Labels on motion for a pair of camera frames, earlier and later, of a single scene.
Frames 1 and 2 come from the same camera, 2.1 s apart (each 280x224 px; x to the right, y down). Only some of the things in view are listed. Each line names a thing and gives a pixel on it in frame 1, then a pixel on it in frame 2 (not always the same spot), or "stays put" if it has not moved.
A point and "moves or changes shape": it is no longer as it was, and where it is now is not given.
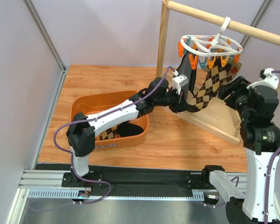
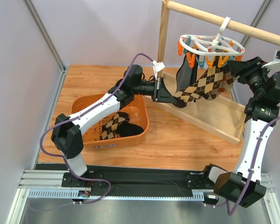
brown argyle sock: [215, 77] moves or changes shape
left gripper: [179, 102] → [157, 90]
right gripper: [227, 92] → [243, 70]
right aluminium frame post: [261, 12] stays put
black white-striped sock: [127, 129] stays put
